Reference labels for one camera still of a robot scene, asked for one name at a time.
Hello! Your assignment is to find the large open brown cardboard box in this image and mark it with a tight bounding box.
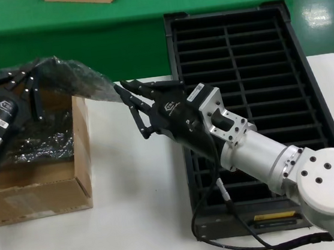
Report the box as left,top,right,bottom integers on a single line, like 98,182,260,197
0,68,101,227

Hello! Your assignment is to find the black slotted container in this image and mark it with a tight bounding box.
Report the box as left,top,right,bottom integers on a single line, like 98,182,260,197
162,0,334,244

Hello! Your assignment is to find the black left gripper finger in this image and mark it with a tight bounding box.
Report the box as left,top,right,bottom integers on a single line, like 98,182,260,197
0,58,44,91
20,65,48,124

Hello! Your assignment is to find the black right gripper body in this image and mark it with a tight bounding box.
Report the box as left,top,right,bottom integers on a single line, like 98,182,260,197
144,79,218,165

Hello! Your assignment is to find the crinkled silver antistatic bag bundle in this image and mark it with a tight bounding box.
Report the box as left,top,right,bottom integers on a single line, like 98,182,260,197
0,110,78,166

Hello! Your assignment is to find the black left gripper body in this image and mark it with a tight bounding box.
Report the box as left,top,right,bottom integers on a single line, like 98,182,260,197
0,85,34,141

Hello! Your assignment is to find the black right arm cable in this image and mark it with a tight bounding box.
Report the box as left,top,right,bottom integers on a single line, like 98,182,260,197
180,119,334,250

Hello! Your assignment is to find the translucent dark antistatic bag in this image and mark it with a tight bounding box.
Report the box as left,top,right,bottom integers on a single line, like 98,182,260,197
30,47,125,116

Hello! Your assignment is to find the green tablecloth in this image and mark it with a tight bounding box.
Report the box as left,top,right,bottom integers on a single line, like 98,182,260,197
0,0,302,104

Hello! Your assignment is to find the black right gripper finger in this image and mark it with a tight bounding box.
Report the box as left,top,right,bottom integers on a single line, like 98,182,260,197
119,73,187,106
113,80,159,144

